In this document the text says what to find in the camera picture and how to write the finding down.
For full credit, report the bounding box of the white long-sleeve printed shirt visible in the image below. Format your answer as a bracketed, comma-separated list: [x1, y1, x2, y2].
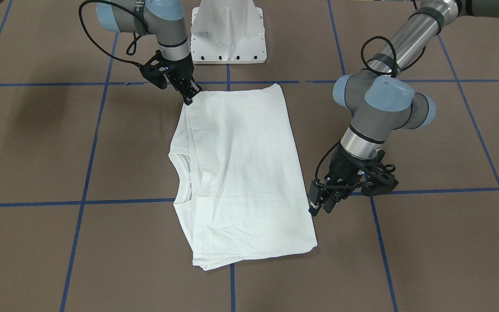
[168, 84, 318, 271]

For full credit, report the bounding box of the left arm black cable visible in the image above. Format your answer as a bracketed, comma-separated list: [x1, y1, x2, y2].
[360, 36, 428, 74]

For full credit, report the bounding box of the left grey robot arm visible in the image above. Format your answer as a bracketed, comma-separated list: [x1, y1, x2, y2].
[308, 0, 499, 216]

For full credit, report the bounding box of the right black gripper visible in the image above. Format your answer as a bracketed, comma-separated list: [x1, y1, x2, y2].
[140, 50, 202, 105]

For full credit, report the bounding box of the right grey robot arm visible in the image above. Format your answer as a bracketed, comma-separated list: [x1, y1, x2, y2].
[96, 0, 202, 105]

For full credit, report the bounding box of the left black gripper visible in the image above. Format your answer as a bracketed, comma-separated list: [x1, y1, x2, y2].
[308, 145, 399, 217]

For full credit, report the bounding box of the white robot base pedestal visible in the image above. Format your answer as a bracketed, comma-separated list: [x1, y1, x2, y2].
[191, 0, 267, 65]

